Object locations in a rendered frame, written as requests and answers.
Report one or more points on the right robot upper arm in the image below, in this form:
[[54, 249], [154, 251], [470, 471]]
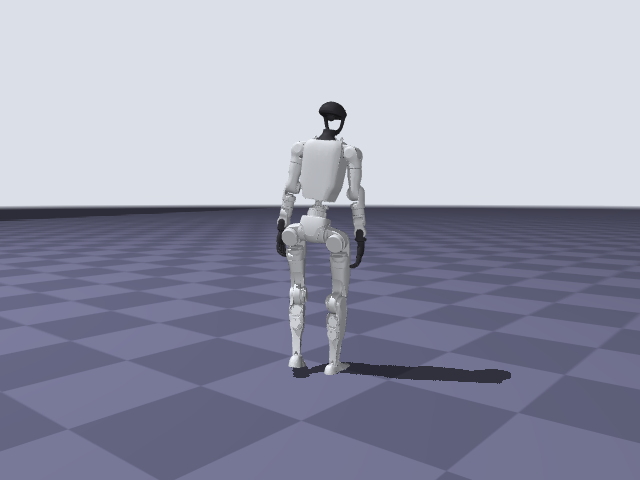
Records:
[[354, 157]]

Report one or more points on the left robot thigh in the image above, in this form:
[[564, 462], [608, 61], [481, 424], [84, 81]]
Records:
[[295, 254]]

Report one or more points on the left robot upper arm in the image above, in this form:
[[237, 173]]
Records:
[[293, 184]]

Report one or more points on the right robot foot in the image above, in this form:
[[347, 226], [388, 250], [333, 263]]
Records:
[[330, 369]]

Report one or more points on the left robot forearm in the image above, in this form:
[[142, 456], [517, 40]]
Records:
[[286, 207]]

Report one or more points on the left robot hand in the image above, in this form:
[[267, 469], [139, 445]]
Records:
[[281, 248]]

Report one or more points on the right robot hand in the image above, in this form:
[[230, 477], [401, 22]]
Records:
[[360, 249]]

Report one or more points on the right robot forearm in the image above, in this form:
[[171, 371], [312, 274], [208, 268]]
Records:
[[358, 213]]

